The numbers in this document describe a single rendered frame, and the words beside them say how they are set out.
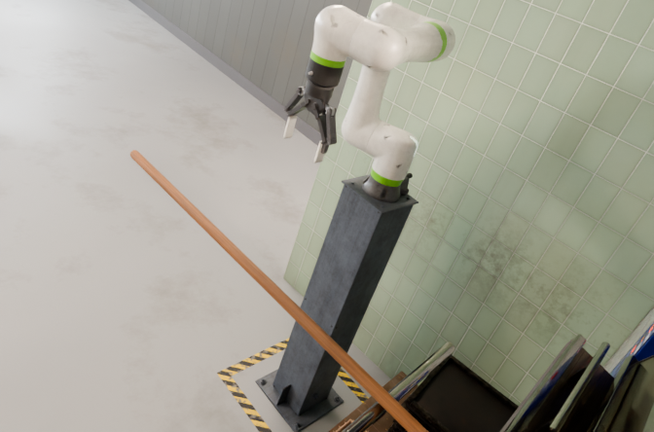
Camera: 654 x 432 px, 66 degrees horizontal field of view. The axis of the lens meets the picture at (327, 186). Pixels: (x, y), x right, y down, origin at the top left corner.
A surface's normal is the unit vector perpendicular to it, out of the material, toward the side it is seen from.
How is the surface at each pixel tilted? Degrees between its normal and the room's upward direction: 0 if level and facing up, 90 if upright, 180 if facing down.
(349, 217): 90
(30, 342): 0
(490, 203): 90
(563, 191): 90
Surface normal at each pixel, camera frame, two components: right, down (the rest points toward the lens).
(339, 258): -0.71, 0.16
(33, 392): 0.28, -0.83
